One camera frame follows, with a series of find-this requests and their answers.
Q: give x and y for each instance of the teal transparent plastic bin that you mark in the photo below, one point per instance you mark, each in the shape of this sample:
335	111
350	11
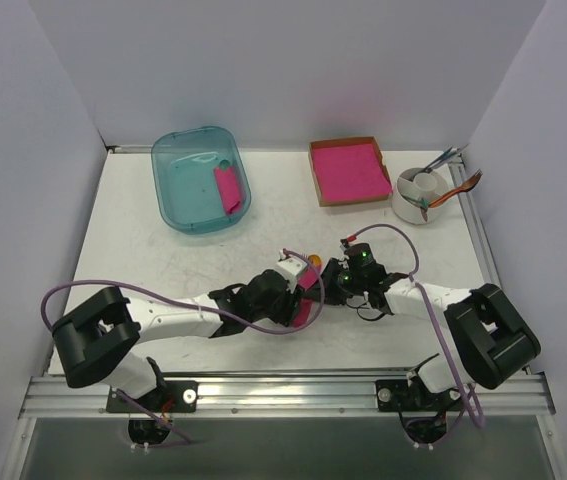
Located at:
183	166

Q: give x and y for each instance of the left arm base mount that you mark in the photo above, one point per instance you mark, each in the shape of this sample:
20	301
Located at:
151	417

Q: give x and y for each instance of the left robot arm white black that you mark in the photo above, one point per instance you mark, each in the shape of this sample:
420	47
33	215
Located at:
94	341

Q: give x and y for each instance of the brown cardboard napkin tray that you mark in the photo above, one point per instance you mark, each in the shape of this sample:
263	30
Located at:
348	172

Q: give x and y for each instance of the rolled pink napkin in bin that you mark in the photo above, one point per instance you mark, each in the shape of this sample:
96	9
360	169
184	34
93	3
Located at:
229	190

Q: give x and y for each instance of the pink paper napkin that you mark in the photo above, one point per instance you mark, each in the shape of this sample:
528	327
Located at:
307	282

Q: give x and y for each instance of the aluminium front rail frame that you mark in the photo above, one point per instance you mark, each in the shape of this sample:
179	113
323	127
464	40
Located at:
285	425

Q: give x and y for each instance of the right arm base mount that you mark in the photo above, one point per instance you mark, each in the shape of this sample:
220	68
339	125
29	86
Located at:
426	418

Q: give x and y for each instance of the aluminium right side rail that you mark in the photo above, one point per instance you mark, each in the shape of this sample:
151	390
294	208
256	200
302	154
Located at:
483	260

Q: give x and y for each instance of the orange plastic spoon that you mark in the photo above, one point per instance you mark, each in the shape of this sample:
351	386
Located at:
315	260

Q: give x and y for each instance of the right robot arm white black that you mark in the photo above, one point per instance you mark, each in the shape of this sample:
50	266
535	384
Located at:
431	303

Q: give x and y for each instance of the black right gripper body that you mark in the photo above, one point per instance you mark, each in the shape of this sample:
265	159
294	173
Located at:
333	280

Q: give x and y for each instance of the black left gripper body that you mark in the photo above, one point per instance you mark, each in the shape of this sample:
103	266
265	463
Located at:
292	302

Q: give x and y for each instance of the white utensil holder cup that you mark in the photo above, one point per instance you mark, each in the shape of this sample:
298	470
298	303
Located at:
415	192

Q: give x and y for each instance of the pink napkin stack in tray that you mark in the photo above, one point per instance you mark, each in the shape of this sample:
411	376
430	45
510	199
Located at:
350	172

